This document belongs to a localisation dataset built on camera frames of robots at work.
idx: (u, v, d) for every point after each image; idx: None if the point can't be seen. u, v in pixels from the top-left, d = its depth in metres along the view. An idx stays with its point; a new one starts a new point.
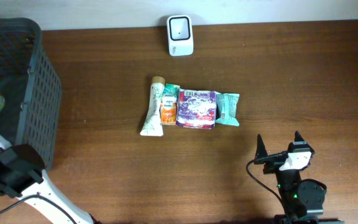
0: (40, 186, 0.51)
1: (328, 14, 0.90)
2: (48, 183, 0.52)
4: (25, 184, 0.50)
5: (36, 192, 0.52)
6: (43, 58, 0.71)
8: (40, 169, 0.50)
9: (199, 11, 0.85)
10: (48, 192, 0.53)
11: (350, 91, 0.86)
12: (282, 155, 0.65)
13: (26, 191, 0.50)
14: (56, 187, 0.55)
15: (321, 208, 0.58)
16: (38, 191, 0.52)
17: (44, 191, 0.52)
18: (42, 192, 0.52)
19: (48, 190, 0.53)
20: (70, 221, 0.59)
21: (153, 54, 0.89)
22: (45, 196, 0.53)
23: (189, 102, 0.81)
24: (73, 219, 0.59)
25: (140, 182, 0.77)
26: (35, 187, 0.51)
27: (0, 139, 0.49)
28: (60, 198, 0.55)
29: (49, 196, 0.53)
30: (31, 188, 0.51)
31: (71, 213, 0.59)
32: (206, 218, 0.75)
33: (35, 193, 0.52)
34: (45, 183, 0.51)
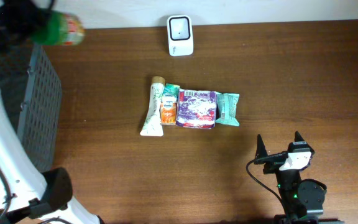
0: (62, 211, 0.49)
1: (328, 14, 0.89)
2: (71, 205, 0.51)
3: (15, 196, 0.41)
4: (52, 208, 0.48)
5: (56, 215, 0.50)
6: (43, 58, 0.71)
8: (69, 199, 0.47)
9: (199, 11, 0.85)
10: (68, 216, 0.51)
11: (350, 91, 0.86)
12: (282, 155, 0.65)
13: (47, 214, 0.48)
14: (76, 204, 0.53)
15: (321, 208, 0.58)
16: (59, 214, 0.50)
17: (64, 215, 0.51)
18: (62, 215, 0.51)
19: (70, 214, 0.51)
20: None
21: (153, 54, 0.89)
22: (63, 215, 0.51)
23: (189, 102, 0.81)
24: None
25: (140, 182, 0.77)
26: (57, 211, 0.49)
27: (36, 186, 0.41)
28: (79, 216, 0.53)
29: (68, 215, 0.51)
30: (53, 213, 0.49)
31: None
32: (206, 218, 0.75)
33: (55, 216, 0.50)
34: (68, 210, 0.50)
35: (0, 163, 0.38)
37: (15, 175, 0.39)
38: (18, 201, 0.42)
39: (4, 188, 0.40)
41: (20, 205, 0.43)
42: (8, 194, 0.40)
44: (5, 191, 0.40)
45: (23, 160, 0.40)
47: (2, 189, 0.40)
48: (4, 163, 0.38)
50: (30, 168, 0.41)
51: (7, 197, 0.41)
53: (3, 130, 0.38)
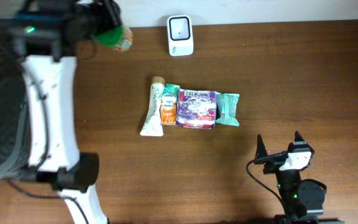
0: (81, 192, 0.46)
1: (329, 14, 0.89)
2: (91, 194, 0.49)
3: (49, 157, 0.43)
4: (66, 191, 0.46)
5: (73, 196, 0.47)
6: None
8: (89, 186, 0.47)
9: (199, 11, 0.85)
10: (84, 200, 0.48)
11: (351, 91, 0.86)
12: (282, 155, 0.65)
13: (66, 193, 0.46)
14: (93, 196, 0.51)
15: (321, 208, 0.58)
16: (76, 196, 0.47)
17: (81, 198, 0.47)
18: (79, 198, 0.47)
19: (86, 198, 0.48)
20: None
21: (153, 53, 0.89)
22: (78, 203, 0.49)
23: (189, 102, 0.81)
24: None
25: (140, 182, 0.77)
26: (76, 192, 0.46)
27: (71, 157, 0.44)
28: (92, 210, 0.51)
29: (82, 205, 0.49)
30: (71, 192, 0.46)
31: None
32: (206, 218, 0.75)
33: (71, 197, 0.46)
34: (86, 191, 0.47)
35: (51, 123, 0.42)
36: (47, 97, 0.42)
37: (58, 138, 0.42)
38: (50, 165, 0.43)
39: (44, 146, 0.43)
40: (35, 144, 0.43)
41: (48, 169, 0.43)
42: (45, 154, 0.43)
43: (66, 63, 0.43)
44: (44, 150, 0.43)
45: (69, 130, 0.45)
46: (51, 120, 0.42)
47: (42, 147, 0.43)
48: (54, 124, 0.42)
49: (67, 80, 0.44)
50: (71, 138, 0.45)
51: (43, 155, 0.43)
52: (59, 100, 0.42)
53: (64, 98, 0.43)
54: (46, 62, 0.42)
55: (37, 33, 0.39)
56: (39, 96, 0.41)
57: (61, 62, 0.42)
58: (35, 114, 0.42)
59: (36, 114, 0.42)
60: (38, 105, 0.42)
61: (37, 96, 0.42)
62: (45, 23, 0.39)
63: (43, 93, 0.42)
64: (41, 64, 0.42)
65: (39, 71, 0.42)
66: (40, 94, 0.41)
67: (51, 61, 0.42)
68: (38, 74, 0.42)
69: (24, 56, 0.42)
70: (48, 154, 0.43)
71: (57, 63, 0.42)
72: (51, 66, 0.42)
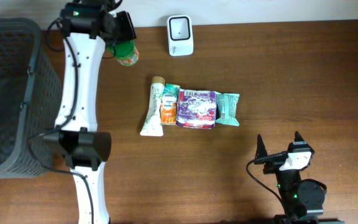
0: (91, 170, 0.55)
1: (330, 14, 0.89)
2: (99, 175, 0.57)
3: (74, 118, 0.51)
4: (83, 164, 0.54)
5: (84, 175, 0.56)
6: (43, 58, 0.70)
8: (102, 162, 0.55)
9: (199, 11, 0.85)
10: (92, 181, 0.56)
11: (350, 91, 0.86)
12: (282, 155, 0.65)
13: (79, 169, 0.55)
14: (100, 181, 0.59)
15: (321, 209, 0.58)
16: (87, 175, 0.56)
17: (91, 178, 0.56)
18: (89, 178, 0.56)
19: (94, 180, 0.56)
20: (90, 213, 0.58)
21: (153, 53, 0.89)
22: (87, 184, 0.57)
23: (189, 102, 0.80)
24: (91, 218, 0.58)
25: (140, 182, 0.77)
26: (87, 169, 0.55)
27: (91, 122, 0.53)
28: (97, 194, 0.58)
29: (91, 185, 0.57)
30: (85, 168, 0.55)
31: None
32: (206, 218, 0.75)
33: (83, 175, 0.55)
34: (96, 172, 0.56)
35: (81, 87, 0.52)
36: (81, 66, 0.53)
37: (84, 101, 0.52)
38: (73, 126, 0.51)
39: (71, 107, 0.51)
40: (64, 106, 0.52)
41: (71, 129, 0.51)
42: (71, 114, 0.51)
43: (98, 45, 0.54)
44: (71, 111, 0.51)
45: (92, 98, 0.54)
46: (81, 85, 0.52)
47: (69, 109, 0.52)
48: (83, 89, 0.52)
49: (97, 58, 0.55)
50: (92, 105, 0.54)
51: (69, 116, 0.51)
52: (91, 69, 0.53)
53: (93, 70, 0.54)
54: (84, 39, 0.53)
55: (81, 18, 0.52)
56: (75, 63, 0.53)
57: (96, 40, 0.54)
58: (69, 79, 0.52)
59: (70, 79, 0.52)
60: (73, 71, 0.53)
61: (73, 64, 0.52)
62: (89, 14, 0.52)
63: (79, 62, 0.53)
64: (80, 39, 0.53)
65: (78, 46, 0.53)
66: (76, 63, 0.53)
67: (88, 38, 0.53)
68: (76, 48, 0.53)
69: (66, 33, 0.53)
70: (73, 116, 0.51)
71: (92, 40, 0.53)
72: (87, 42, 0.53)
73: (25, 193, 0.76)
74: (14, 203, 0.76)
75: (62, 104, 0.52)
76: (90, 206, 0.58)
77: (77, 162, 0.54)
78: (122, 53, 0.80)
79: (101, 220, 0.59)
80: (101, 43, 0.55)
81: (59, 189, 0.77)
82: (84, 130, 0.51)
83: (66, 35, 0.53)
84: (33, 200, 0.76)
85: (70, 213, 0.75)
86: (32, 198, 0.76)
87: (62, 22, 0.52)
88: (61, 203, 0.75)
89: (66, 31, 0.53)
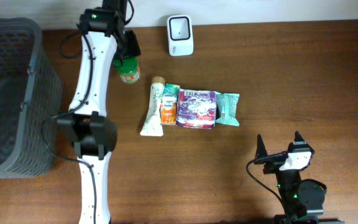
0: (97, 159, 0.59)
1: (330, 14, 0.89)
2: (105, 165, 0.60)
3: (87, 104, 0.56)
4: (91, 152, 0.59)
5: (91, 164, 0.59)
6: (43, 58, 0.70)
8: (107, 151, 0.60)
9: (199, 11, 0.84)
10: (98, 171, 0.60)
11: (350, 91, 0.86)
12: (282, 155, 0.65)
13: (86, 158, 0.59)
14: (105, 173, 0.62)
15: (321, 209, 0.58)
16: (93, 165, 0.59)
17: (96, 168, 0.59)
18: (95, 168, 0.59)
19: (100, 170, 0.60)
20: (92, 207, 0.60)
21: (153, 53, 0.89)
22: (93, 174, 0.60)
23: (189, 102, 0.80)
24: (93, 212, 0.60)
25: (140, 182, 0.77)
26: (94, 158, 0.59)
27: (102, 109, 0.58)
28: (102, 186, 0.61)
29: (97, 176, 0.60)
30: (91, 157, 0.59)
31: (99, 218, 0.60)
32: (206, 218, 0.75)
33: (89, 164, 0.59)
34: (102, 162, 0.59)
35: (95, 77, 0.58)
36: (96, 59, 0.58)
37: (97, 89, 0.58)
38: (85, 109, 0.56)
39: (86, 94, 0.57)
40: (78, 93, 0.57)
41: (84, 113, 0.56)
42: (84, 99, 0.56)
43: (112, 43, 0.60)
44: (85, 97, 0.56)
45: (104, 88, 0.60)
46: (95, 76, 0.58)
47: (83, 96, 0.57)
48: (97, 78, 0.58)
49: (110, 53, 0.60)
50: (104, 95, 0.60)
51: (82, 101, 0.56)
52: (104, 62, 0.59)
53: (105, 64, 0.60)
54: (99, 37, 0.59)
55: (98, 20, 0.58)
56: (91, 56, 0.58)
57: (110, 38, 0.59)
58: (84, 70, 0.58)
59: (86, 70, 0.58)
60: (89, 63, 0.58)
61: (89, 56, 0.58)
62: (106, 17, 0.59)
63: (94, 55, 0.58)
64: (96, 36, 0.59)
65: (94, 42, 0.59)
66: (92, 56, 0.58)
67: (103, 35, 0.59)
68: (92, 43, 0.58)
69: (84, 31, 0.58)
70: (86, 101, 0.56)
71: (107, 38, 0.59)
72: (102, 40, 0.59)
73: (25, 193, 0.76)
74: (14, 203, 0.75)
75: (77, 91, 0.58)
76: (93, 198, 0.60)
77: (84, 149, 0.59)
78: (127, 68, 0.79)
79: (102, 214, 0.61)
80: (113, 42, 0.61)
81: (59, 189, 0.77)
82: (96, 114, 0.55)
83: (85, 32, 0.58)
84: (33, 200, 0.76)
85: (70, 213, 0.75)
86: (32, 198, 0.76)
87: (81, 21, 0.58)
88: (61, 203, 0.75)
89: (84, 30, 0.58)
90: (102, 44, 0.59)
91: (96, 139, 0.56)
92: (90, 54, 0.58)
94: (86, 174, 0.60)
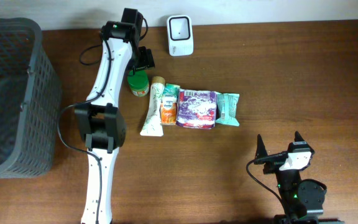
0: (105, 153, 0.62)
1: (329, 14, 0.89)
2: (112, 160, 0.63)
3: (103, 96, 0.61)
4: (100, 144, 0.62)
5: (99, 157, 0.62)
6: (43, 58, 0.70)
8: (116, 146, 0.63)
9: (199, 10, 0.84)
10: (105, 165, 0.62)
11: (350, 91, 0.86)
12: (282, 155, 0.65)
13: (96, 151, 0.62)
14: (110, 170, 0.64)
15: (320, 209, 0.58)
16: (101, 158, 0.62)
17: (104, 162, 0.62)
18: (103, 161, 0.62)
19: (107, 163, 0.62)
20: (96, 202, 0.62)
21: (153, 53, 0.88)
22: (100, 168, 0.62)
23: (189, 102, 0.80)
24: (96, 208, 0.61)
25: (140, 182, 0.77)
26: (103, 151, 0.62)
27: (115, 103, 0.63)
28: (108, 180, 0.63)
29: (104, 170, 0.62)
30: (100, 150, 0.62)
31: (101, 214, 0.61)
32: (206, 218, 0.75)
33: (99, 157, 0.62)
34: (110, 156, 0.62)
35: (112, 75, 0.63)
36: (114, 59, 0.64)
37: (112, 84, 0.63)
38: (101, 102, 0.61)
39: (102, 88, 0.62)
40: (96, 87, 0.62)
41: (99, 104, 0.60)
42: (100, 93, 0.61)
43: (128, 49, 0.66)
44: (102, 91, 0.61)
45: (119, 86, 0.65)
46: (112, 74, 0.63)
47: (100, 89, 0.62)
48: (114, 76, 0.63)
49: (126, 57, 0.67)
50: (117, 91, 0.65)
51: (99, 94, 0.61)
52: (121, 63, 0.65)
53: (122, 64, 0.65)
54: (118, 43, 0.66)
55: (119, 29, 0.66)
56: (109, 57, 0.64)
57: (127, 45, 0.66)
58: (103, 68, 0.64)
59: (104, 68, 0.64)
60: (107, 63, 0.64)
61: (108, 57, 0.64)
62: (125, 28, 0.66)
63: (112, 56, 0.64)
64: (116, 42, 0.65)
65: (113, 46, 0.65)
66: (110, 56, 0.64)
67: (122, 42, 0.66)
68: (112, 47, 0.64)
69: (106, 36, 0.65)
70: (102, 94, 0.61)
71: (125, 44, 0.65)
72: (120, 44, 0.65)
73: (25, 192, 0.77)
74: (14, 203, 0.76)
75: (94, 86, 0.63)
76: (98, 193, 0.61)
77: (96, 142, 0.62)
78: (133, 79, 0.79)
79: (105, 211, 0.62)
80: (130, 50, 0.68)
81: (59, 189, 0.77)
82: (110, 105, 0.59)
83: (106, 38, 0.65)
84: (33, 200, 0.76)
85: (70, 213, 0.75)
86: (32, 198, 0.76)
87: (103, 29, 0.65)
88: (61, 203, 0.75)
89: (106, 36, 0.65)
90: (121, 48, 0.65)
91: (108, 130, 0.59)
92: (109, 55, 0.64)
94: (94, 167, 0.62)
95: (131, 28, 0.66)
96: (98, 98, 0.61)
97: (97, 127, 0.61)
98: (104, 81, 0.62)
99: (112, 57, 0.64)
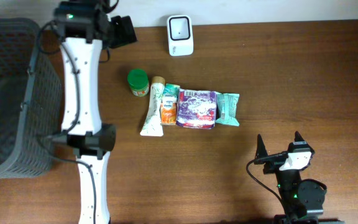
0: (96, 160, 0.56)
1: (330, 14, 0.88)
2: (104, 165, 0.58)
3: (79, 122, 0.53)
4: (89, 152, 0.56)
5: (89, 165, 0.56)
6: (43, 57, 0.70)
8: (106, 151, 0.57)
9: (199, 10, 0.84)
10: (97, 171, 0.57)
11: (350, 91, 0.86)
12: (282, 155, 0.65)
13: (84, 158, 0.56)
14: (104, 173, 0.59)
15: (320, 209, 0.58)
16: (92, 165, 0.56)
17: (95, 168, 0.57)
18: (94, 167, 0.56)
19: (98, 170, 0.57)
20: (91, 207, 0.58)
21: (153, 53, 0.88)
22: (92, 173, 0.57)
23: (189, 102, 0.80)
24: (93, 213, 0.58)
25: (140, 182, 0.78)
26: (92, 159, 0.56)
27: (96, 124, 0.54)
28: (101, 185, 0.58)
29: (96, 175, 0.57)
30: (89, 158, 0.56)
31: (97, 219, 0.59)
32: (206, 218, 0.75)
33: (88, 165, 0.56)
34: (102, 163, 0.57)
35: (82, 93, 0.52)
36: (81, 72, 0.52)
37: (87, 106, 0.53)
38: (78, 129, 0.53)
39: (75, 112, 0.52)
40: (68, 111, 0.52)
41: (76, 132, 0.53)
42: (76, 120, 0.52)
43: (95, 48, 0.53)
44: (75, 116, 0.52)
45: (95, 103, 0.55)
46: (81, 91, 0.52)
47: (74, 114, 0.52)
48: (84, 94, 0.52)
49: (95, 61, 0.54)
50: (95, 109, 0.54)
51: (74, 121, 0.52)
52: (90, 74, 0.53)
53: (92, 75, 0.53)
54: (80, 44, 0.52)
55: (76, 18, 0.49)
56: (73, 70, 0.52)
57: (91, 43, 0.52)
58: (69, 85, 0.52)
59: (71, 86, 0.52)
60: (73, 78, 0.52)
61: (72, 70, 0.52)
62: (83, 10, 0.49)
63: (77, 68, 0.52)
64: (76, 44, 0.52)
65: (74, 52, 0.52)
66: (75, 69, 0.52)
67: (85, 42, 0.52)
68: (73, 54, 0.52)
69: (62, 38, 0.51)
70: (78, 121, 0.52)
71: (89, 45, 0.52)
72: (84, 47, 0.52)
73: (25, 192, 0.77)
74: (14, 203, 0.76)
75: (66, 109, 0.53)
76: (92, 199, 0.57)
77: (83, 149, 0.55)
78: (133, 74, 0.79)
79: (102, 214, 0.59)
80: (97, 45, 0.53)
81: (59, 189, 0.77)
82: (89, 134, 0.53)
83: (63, 40, 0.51)
84: (33, 200, 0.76)
85: (70, 213, 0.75)
86: (32, 198, 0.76)
87: (57, 26, 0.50)
88: (61, 203, 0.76)
89: (62, 37, 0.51)
90: (84, 51, 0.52)
91: (92, 145, 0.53)
92: (73, 67, 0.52)
94: (84, 174, 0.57)
95: (92, 12, 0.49)
96: (74, 127, 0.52)
97: (81, 144, 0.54)
98: (74, 102, 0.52)
99: (77, 70, 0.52)
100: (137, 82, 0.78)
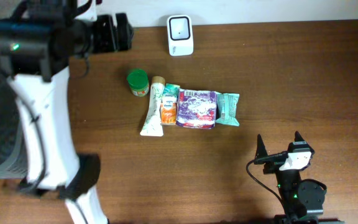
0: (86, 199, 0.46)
1: (330, 14, 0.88)
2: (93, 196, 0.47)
3: (47, 175, 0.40)
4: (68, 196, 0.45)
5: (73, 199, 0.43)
6: None
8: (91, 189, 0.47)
9: (199, 10, 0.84)
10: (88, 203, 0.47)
11: (350, 91, 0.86)
12: (282, 155, 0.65)
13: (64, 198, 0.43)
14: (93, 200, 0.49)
15: (321, 209, 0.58)
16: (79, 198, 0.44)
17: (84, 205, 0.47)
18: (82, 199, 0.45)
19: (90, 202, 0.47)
20: None
21: (153, 53, 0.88)
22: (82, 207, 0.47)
23: (189, 102, 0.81)
24: None
25: (140, 182, 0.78)
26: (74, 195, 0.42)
27: (71, 172, 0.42)
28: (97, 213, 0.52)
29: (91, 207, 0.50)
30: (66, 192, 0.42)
31: None
32: (206, 218, 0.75)
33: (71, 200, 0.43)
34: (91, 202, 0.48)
35: (48, 143, 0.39)
36: (41, 117, 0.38)
37: (56, 156, 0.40)
38: (48, 183, 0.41)
39: (41, 164, 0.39)
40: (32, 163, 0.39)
41: (47, 186, 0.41)
42: (43, 173, 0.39)
43: (58, 83, 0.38)
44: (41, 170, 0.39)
45: (66, 147, 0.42)
46: (45, 140, 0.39)
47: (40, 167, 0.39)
48: (50, 142, 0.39)
49: (59, 97, 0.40)
50: (68, 153, 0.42)
51: (40, 175, 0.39)
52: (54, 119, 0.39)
53: (57, 119, 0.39)
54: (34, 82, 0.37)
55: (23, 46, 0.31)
56: (32, 116, 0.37)
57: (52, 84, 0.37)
58: (28, 135, 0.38)
59: (33, 139, 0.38)
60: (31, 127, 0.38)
61: (29, 117, 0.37)
62: (36, 32, 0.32)
63: (36, 113, 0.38)
64: (30, 83, 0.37)
65: (28, 93, 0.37)
66: (33, 116, 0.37)
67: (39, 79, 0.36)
68: (28, 96, 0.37)
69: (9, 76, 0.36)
70: (45, 173, 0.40)
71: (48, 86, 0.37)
72: (40, 88, 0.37)
73: None
74: (14, 204, 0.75)
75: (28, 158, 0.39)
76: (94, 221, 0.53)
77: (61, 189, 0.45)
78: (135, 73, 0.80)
79: None
80: (61, 79, 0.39)
81: None
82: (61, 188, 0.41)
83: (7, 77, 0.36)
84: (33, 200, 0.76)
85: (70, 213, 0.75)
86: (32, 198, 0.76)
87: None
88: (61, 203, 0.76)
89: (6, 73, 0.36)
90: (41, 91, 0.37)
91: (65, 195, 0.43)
92: (31, 114, 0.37)
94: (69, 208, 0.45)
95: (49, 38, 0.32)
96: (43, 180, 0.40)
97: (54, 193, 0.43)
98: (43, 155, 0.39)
99: (36, 114, 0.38)
100: (137, 81, 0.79)
